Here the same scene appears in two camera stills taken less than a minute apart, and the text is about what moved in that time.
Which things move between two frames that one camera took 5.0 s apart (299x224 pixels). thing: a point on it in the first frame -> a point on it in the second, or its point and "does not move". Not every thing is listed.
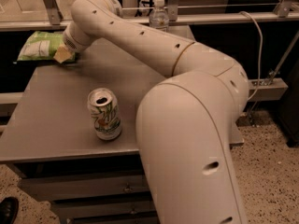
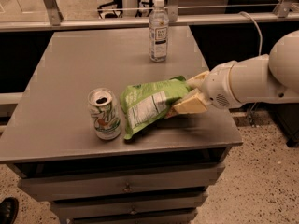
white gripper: (70, 43) -> (218, 86)
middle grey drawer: (105, 208) does not move
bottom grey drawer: (148, 219) does not move
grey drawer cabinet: (46, 138) does not move
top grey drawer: (79, 186) does not move
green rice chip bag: (43, 45) -> (147, 103)
